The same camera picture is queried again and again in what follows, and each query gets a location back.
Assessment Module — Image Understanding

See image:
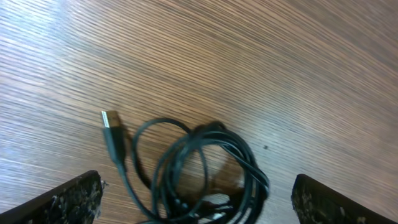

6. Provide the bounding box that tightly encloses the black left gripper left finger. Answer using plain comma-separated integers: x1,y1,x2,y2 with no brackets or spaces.
1,170,103,224

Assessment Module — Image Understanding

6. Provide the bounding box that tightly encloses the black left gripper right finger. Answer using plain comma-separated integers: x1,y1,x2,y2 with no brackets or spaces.
291,174,397,224

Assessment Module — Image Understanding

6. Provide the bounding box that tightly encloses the black USB cable bundle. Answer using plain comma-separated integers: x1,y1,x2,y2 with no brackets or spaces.
101,110,271,224

